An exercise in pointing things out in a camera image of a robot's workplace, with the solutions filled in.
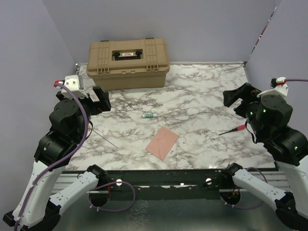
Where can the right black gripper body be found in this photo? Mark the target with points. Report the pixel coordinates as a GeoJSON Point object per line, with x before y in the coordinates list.
{"type": "Point", "coordinates": [249, 104]}

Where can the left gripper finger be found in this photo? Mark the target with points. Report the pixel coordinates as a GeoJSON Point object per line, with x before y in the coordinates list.
{"type": "Point", "coordinates": [60, 97]}
{"type": "Point", "coordinates": [103, 104]}

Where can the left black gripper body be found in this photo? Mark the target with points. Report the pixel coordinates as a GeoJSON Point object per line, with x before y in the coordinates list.
{"type": "Point", "coordinates": [91, 108]}

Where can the green white glue stick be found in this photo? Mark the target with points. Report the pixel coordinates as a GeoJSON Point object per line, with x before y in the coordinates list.
{"type": "Point", "coordinates": [149, 115]}

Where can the pink paper envelope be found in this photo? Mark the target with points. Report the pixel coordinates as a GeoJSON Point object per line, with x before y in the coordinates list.
{"type": "Point", "coordinates": [162, 143]}

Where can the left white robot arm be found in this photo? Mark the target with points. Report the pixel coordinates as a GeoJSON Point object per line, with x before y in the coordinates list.
{"type": "Point", "coordinates": [38, 209]}

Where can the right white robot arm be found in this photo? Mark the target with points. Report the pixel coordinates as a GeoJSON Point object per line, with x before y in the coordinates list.
{"type": "Point", "coordinates": [268, 115]}

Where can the red black screwdriver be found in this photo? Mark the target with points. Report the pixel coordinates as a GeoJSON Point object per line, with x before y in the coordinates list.
{"type": "Point", "coordinates": [238, 128]}

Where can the tan plastic toolbox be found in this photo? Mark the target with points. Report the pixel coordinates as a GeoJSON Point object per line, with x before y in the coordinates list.
{"type": "Point", "coordinates": [130, 64]}

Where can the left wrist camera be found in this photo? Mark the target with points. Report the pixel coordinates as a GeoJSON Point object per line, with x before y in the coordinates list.
{"type": "Point", "coordinates": [75, 84]}

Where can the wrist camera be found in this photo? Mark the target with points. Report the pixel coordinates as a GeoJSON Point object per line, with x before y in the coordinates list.
{"type": "Point", "coordinates": [75, 84]}
{"type": "Point", "coordinates": [279, 87]}

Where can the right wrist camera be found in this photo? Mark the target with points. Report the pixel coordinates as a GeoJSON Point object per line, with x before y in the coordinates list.
{"type": "Point", "coordinates": [279, 87]}

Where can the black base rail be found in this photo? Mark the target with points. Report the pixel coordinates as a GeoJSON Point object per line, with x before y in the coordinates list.
{"type": "Point", "coordinates": [124, 185]}

